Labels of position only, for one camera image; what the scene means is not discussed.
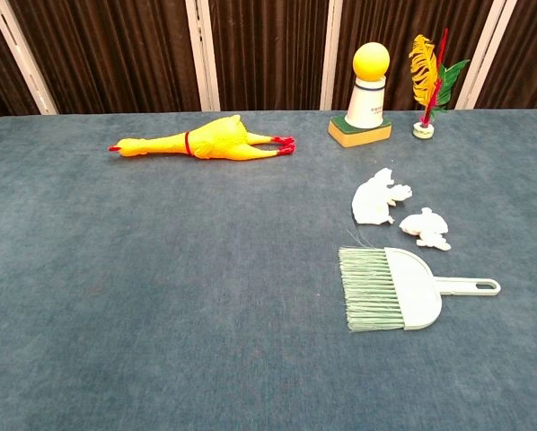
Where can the yellow rubber chicken toy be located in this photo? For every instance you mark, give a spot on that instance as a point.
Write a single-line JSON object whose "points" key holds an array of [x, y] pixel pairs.
{"points": [[214, 141]]}

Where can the colourful feather shuttlecock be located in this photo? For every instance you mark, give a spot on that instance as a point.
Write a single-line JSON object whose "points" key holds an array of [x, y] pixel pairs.
{"points": [[423, 67]]}

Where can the yellow ball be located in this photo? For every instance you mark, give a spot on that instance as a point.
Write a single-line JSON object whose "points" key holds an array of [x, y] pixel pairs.
{"points": [[371, 62]]}

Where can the dark brown curtain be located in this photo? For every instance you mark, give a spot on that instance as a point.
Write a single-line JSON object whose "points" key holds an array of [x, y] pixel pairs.
{"points": [[116, 45]]}

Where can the small crumpled white paper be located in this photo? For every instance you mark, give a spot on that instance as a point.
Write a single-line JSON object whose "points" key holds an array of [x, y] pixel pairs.
{"points": [[419, 223]]}

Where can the white paper cup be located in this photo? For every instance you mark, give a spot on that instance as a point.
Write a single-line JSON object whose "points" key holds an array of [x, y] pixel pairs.
{"points": [[365, 108]]}

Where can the white frame post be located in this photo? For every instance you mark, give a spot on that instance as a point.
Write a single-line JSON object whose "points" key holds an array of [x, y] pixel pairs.
{"points": [[21, 54], [486, 54], [203, 54], [331, 54]]}

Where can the blue felt table cloth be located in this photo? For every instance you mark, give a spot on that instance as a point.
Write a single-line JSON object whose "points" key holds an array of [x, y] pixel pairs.
{"points": [[161, 269]]}

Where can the yellow green sponge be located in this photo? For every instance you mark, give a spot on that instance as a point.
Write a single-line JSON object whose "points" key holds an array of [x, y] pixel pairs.
{"points": [[363, 137]]}

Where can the large crumpled white paper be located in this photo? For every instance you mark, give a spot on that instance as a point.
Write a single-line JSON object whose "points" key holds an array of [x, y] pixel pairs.
{"points": [[369, 202]]}

